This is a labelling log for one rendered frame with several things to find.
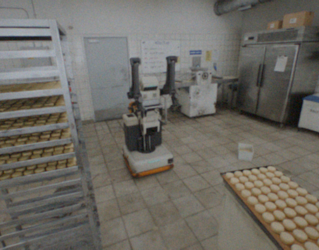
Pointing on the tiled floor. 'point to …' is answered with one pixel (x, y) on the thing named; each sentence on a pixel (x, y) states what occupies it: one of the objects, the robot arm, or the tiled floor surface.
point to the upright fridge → (299, 87)
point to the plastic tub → (245, 152)
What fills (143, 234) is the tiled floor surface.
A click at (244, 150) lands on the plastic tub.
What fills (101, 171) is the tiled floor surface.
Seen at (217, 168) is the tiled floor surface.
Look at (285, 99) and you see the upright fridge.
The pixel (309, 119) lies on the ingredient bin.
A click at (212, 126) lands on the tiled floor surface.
